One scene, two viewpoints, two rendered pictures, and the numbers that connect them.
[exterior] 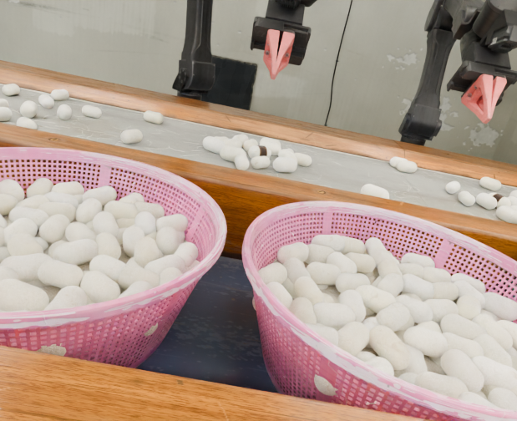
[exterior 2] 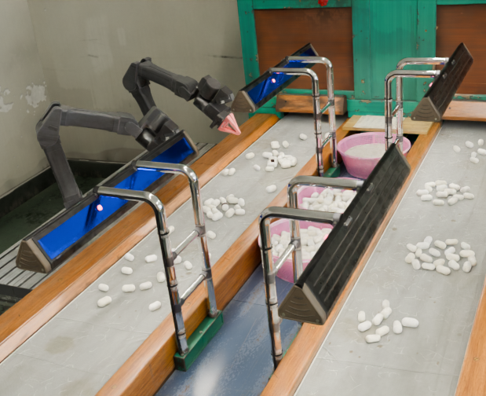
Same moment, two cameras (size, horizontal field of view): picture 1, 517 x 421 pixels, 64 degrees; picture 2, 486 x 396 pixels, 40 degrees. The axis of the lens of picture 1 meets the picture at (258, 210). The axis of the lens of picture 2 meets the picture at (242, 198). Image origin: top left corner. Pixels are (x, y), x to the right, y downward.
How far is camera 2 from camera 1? 189 cm
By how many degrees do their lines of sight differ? 54
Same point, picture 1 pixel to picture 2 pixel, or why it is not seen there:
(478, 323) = (345, 195)
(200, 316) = not seen: hidden behind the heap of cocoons
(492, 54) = (219, 105)
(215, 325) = not seen: hidden behind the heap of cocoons
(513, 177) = (242, 145)
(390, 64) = not seen: outside the picture
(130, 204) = (284, 234)
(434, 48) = (146, 99)
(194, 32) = (71, 180)
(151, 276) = (326, 231)
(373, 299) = (334, 206)
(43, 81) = (104, 262)
